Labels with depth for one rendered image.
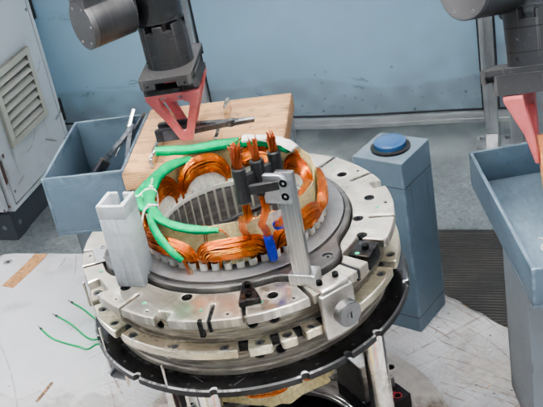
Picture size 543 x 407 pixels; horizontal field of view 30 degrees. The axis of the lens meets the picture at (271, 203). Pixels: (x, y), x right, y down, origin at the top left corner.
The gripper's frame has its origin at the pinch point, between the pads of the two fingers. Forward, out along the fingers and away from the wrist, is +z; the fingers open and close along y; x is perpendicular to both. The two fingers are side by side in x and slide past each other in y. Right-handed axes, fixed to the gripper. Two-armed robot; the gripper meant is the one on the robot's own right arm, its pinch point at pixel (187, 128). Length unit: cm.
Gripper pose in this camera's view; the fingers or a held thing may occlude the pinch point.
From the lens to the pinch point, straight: 127.2
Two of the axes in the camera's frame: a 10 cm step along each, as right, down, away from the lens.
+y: -0.7, 5.0, -8.6
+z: 1.9, 8.6, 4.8
